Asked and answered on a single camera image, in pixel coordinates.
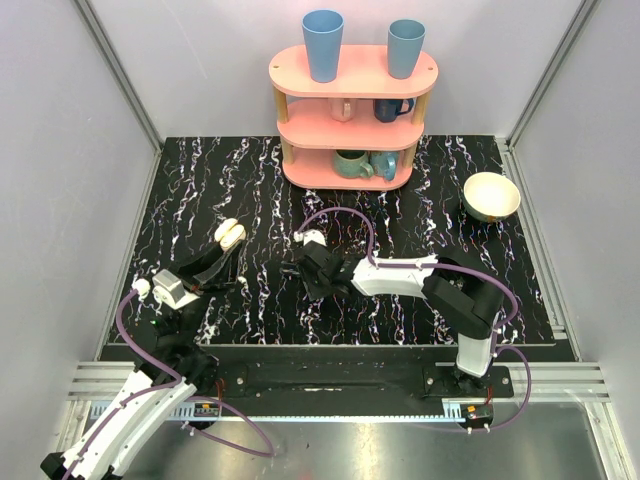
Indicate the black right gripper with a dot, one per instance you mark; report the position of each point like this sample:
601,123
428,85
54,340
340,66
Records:
312,290

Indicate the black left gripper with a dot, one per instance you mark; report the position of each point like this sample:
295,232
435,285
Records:
198,279

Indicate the white earbud charging case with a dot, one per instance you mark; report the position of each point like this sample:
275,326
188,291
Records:
229,233

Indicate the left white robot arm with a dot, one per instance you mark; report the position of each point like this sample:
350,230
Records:
163,378

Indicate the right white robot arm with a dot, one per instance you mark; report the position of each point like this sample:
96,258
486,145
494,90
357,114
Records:
467,297

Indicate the teal glazed ceramic mug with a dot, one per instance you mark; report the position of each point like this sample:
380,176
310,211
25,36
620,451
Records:
352,164

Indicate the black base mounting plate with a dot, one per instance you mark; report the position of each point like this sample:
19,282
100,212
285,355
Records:
421,371

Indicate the light blue butterfly mug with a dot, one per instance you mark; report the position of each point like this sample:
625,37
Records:
384,164

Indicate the pink three-tier shelf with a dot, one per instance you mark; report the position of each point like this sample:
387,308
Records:
310,137

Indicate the pink ceramic mug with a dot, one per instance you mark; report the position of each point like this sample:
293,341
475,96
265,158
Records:
342,109

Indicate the dark blue ceramic mug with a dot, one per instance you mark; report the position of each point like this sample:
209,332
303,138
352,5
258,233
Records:
388,110

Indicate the cream ceramic bowl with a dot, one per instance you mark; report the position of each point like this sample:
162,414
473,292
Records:
490,197

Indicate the left blue plastic tumbler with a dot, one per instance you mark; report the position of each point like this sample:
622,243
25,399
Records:
322,31

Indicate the blue plastic tumbler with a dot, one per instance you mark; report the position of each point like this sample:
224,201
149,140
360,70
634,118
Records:
404,45
322,31

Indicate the right blue plastic tumbler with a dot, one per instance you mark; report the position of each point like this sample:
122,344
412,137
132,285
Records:
404,45

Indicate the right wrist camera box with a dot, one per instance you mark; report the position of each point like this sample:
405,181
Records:
311,235

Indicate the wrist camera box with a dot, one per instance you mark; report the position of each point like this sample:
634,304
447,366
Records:
311,235
169,290

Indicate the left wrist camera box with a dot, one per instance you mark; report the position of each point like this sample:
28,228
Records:
169,290

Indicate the aluminium frame post left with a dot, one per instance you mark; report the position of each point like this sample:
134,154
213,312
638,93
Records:
99,35

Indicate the aluminium frame post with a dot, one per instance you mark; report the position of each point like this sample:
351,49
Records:
99,35
566,44

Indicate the aluminium frame post right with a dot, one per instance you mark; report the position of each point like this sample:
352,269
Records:
566,44

